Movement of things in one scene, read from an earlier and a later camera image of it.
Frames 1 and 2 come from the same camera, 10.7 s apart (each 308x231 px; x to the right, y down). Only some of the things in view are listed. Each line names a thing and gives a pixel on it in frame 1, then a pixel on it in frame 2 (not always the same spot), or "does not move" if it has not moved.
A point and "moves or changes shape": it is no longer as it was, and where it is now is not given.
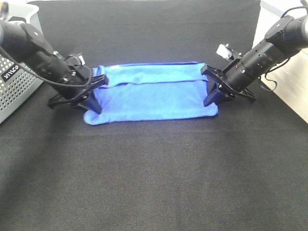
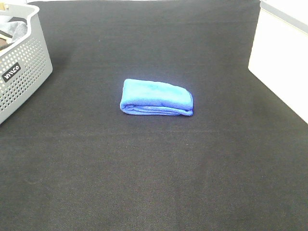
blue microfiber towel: [149, 91] moves or changes shape
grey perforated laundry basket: [17, 82] does not move
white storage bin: [289, 81] does not move
